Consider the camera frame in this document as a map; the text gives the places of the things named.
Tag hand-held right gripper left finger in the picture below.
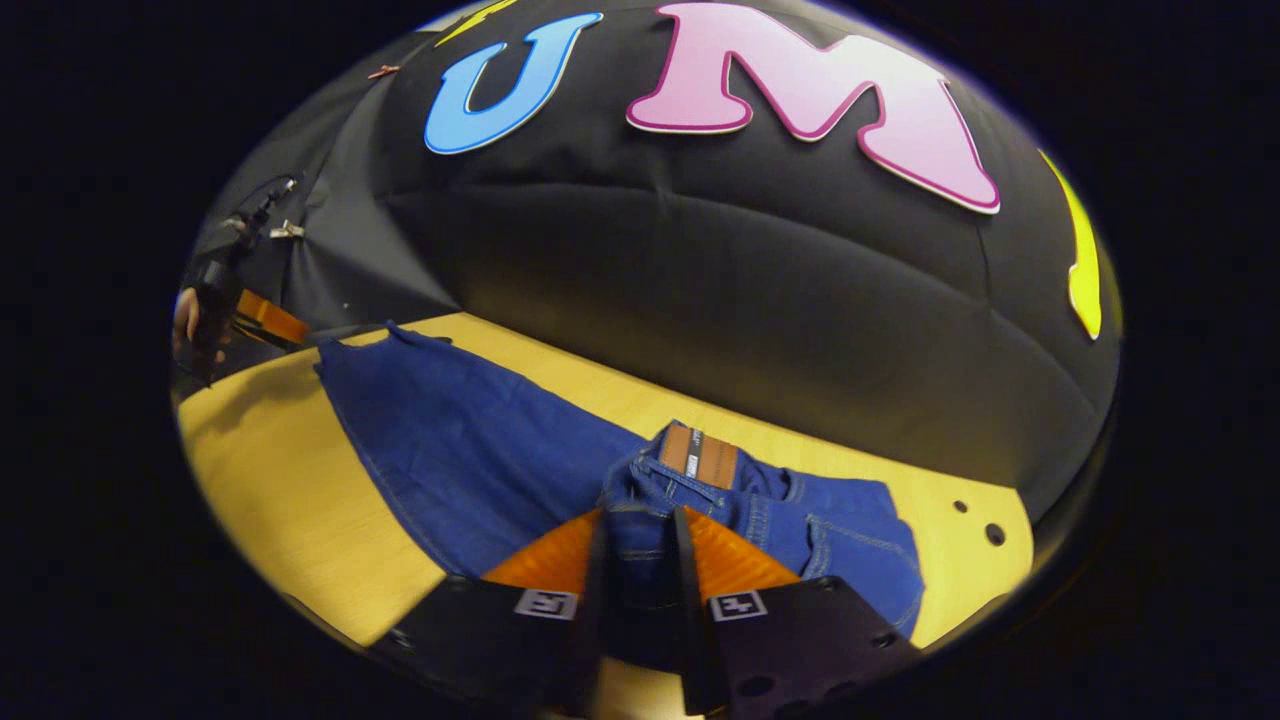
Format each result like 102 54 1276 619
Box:
368 508 612 719

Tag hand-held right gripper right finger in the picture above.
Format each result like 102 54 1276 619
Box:
670 505 928 719

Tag blue denim jeans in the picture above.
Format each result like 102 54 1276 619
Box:
313 322 927 643

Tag black backdrop cloth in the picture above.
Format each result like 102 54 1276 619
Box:
185 0 1122 523

